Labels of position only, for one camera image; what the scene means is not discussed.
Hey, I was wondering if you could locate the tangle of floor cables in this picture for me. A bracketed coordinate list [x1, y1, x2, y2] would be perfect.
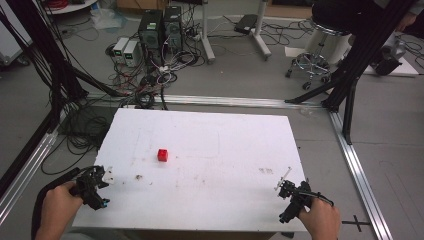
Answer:
[104, 29, 208, 111]

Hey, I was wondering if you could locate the black tape cross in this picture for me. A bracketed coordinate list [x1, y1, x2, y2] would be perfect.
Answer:
[341, 214, 372, 233]

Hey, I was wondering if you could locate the black frame post with cables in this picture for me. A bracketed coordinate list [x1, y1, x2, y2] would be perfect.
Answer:
[0, 0, 126, 133]

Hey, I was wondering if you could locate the white desk leg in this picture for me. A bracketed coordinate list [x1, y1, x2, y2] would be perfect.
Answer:
[250, 0, 273, 62]
[199, 0, 217, 65]

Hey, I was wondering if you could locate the thin black cable loop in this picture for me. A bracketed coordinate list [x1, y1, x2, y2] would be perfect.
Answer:
[308, 190, 335, 208]

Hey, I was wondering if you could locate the person's left hand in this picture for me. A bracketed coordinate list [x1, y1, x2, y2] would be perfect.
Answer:
[34, 180, 84, 240]

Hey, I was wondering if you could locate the flat black box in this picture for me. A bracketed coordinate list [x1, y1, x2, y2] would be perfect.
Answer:
[233, 13, 258, 36]

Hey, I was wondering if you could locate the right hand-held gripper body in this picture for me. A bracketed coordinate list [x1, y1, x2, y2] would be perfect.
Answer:
[273, 166, 318, 214]

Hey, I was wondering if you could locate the aluminium floor rail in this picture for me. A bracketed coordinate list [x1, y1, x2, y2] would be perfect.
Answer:
[0, 109, 68, 226]
[328, 110, 395, 240]
[84, 93, 326, 110]

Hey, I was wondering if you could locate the black floor mat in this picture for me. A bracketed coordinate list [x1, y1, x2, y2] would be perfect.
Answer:
[57, 105, 119, 138]

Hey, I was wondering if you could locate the clear plastic bag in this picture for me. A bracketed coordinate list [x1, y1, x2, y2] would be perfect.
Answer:
[89, 7, 128, 32]

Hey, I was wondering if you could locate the white floor board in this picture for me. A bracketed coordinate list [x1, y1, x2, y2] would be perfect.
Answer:
[362, 54, 420, 78]

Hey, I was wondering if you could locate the black and grey machine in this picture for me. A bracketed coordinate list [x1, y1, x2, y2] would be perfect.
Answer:
[372, 36, 408, 77]

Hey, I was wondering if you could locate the thick black sleeved cable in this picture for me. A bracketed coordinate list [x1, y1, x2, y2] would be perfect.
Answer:
[30, 166, 82, 240]

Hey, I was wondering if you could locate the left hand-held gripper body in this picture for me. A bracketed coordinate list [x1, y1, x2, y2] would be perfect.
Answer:
[69, 165, 115, 208]

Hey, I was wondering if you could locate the chrome wheeled stool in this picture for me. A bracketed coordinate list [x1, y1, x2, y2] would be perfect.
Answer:
[284, 15, 350, 92]

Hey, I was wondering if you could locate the black computer tower green label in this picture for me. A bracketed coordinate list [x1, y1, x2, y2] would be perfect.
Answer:
[137, 9, 165, 67]

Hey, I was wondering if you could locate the white power supply unit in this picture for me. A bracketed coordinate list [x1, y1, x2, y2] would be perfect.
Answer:
[112, 36, 130, 64]
[122, 40, 142, 68]

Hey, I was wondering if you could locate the black frame post with braces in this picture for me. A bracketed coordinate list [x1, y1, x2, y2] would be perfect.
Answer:
[284, 0, 418, 146]

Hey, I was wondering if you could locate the person's right hand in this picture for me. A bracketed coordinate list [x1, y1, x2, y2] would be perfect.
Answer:
[297, 197, 342, 240]

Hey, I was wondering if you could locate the white round table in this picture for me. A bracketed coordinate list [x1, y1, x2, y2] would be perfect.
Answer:
[42, 0, 98, 16]

